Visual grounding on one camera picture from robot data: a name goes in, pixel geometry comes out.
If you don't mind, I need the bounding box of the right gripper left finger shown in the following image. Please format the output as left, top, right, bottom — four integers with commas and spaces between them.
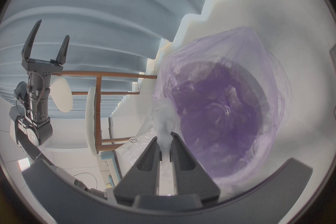
113, 136, 161, 205

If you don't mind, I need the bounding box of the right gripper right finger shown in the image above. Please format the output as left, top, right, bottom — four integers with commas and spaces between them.
170, 132, 221, 201

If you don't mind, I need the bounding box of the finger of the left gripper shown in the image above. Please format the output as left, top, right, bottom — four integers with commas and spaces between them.
54, 35, 70, 66
21, 20, 42, 62

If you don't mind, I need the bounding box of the white paper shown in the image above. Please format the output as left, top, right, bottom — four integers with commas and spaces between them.
150, 98, 182, 166

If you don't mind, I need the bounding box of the purple plastic bag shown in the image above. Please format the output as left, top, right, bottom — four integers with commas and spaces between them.
115, 26, 290, 193

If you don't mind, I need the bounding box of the white trash bin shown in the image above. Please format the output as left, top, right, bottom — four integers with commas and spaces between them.
168, 56, 279, 187

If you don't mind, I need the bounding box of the pale blue curtain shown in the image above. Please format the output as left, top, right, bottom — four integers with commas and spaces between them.
1, 0, 298, 120

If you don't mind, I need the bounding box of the wooden chair with white cushions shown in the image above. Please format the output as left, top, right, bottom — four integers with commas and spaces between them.
50, 70, 158, 157

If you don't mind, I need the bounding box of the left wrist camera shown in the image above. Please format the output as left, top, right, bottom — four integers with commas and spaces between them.
14, 81, 29, 100

